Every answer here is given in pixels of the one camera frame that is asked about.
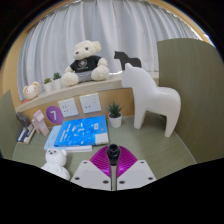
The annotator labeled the small black charger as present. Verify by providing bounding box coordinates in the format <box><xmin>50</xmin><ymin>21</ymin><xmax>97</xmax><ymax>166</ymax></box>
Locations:
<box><xmin>106</xmin><ymin>143</ymin><xmax>121</xmax><ymax>167</ymax></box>

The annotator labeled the cream and orange plush toy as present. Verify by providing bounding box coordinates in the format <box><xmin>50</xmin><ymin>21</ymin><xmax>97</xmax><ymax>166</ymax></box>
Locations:
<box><xmin>22</xmin><ymin>81</ymin><xmax>40</xmax><ymax>101</ymax></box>

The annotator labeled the light blue book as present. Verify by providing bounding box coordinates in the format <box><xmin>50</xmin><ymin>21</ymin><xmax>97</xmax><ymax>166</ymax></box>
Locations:
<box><xmin>43</xmin><ymin>124</ymin><xmax>64</xmax><ymax>151</ymax></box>

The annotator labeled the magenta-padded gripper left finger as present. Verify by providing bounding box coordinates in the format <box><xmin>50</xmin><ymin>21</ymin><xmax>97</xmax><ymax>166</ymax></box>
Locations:
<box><xmin>70</xmin><ymin>145</ymin><xmax>114</xmax><ymax>192</ymax></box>

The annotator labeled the bright blue book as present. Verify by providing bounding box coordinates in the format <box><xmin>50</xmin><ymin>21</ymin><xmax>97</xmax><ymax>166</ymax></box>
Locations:
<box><xmin>53</xmin><ymin>115</ymin><xmax>110</xmax><ymax>148</ymax></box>

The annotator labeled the white wall socket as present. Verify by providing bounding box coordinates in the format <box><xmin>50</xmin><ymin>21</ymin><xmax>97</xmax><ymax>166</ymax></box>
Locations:
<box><xmin>57</xmin><ymin>97</ymin><xmax>80</xmax><ymax>118</ymax></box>
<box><xmin>78</xmin><ymin>92</ymin><xmax>102</xmax><ymax>115</ymax></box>

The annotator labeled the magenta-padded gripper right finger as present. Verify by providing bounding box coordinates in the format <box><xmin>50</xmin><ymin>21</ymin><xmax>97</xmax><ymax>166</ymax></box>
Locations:
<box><xmin>114</xmin><ymin>145</ymin><xmax>157</xmax><ymax>192</ymax></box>

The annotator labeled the small potted plant white pot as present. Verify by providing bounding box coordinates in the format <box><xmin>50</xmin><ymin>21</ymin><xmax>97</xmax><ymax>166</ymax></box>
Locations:
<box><xmin>43</xmin><ymin>77</ymin><xmax>54</xmax><ymax>93</ymax></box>
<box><xmin>52</xmin><ymin>72</ymin><xmax>63</xmax><ymax>90</ymax></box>
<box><xmin>106</xmin><ymin>101</ymin><xmax>123</xmax><ymax>129</ymax></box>

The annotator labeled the black horse figure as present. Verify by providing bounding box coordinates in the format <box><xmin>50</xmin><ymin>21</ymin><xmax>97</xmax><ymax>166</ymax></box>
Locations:
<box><xmin>113</xmin><ymin>50</ymin><xmax>143</xmax><ymax>71</ymax></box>

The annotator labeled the white grey curtain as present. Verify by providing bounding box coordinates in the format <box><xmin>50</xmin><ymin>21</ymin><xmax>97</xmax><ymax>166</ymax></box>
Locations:
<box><xmin>16</xmin><ymin>0</ymin><xmax>201</xmax><ymax>101</ymax></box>

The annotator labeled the olive green partition panel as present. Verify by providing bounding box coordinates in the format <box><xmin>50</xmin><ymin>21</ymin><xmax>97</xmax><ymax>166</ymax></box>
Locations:
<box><xmin>156</xmin><ymin>37</ymin><xmax>224</xmax><ymax>164</ymax></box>
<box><xmin>0</xmin><ymin>89</ymin><xmax>22</xmax><ymax>160</ymax></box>

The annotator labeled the dark grey horse figure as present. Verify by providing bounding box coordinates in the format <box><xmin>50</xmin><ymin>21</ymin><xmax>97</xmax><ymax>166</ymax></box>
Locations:
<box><xmin>15</xmin><ymin>111</ymin><xmax>32</xmax><ymax>129</ymax></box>

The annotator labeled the light wooden ledge shelf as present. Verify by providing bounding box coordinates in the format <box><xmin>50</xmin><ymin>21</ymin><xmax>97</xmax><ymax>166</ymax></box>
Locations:
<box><xmin>14</xmin><ymin>71</ymin><xmax>160</xmax><ymax>114</ymax></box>

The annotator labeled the cream teddy bear black shirt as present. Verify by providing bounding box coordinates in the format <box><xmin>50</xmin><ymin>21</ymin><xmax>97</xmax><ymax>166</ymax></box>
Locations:
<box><xmin>60</xmin><ymin>39</ymin><xmax>111</xmax><ymax>88</ymax></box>

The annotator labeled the round purple number sign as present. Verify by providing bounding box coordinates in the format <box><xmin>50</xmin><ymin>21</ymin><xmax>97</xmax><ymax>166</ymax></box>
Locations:
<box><xmin>45</xmin><ymin>105</ymin><xmax>65</xmax><ymax>125</ymax></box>

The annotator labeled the large white horse figure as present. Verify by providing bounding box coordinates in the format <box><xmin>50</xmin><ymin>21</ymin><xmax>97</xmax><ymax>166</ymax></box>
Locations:
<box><xmin>121</xmin><ymin>62</ymin><xmax>182</xmax><ymax>138</ymax></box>

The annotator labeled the white bear-shaped power strip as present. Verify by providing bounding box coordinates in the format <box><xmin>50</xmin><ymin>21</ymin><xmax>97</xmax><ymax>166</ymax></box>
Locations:
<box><xmin>40</xmin><ymin>148</ymin><xmax>71</xmax><ymax>181</ymax></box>

